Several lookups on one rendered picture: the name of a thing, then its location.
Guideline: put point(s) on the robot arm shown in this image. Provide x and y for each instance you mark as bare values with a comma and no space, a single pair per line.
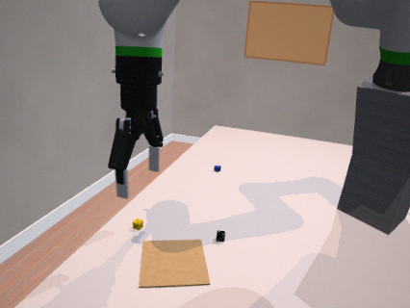
138,55

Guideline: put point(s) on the black die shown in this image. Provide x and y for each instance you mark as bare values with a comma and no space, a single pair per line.
220,236

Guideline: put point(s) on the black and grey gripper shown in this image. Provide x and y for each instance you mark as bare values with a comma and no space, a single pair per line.
134,101

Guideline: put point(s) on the yellow die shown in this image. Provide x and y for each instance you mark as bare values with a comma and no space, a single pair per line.
138,224

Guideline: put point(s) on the tan square mat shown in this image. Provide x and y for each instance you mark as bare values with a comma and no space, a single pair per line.
176,263

